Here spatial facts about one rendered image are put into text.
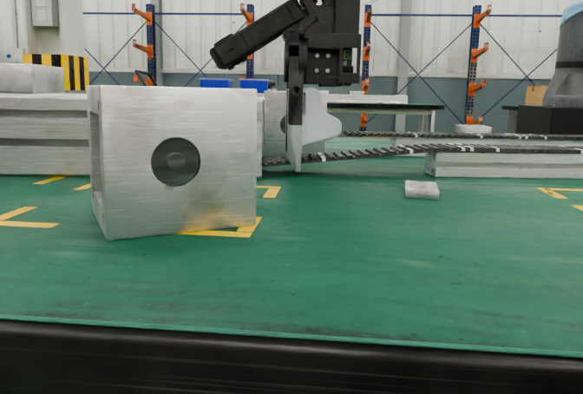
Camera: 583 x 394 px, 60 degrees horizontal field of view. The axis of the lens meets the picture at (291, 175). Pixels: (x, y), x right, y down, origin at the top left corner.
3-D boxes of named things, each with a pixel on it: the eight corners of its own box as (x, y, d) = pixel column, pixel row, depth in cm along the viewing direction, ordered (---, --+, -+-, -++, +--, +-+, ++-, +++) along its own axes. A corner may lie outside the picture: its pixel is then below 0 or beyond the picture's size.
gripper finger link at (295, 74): (303, 122, 52) (304, 39, 52) (288, 122, 52) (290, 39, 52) (300, 129, 57) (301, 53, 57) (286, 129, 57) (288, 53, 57)
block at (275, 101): (317, 148, 85) (318, 92, 84) (325, 158, 73) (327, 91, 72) (265, 147, 85) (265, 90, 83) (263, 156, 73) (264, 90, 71)
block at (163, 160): (207, 194, 45) (206, 88, 44) (256, 225, 35) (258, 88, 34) (88, 204, 41) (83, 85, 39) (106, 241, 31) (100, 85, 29)
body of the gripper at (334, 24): (359, 89, 54) (364, -29, 52) (279, 88, 53) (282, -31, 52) (349, 90, 61) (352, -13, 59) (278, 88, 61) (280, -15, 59)
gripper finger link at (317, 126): (343, 171, 53) (343, 85, 54) (287, 169, 53) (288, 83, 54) (338, 173, 56) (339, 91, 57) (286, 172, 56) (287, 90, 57)
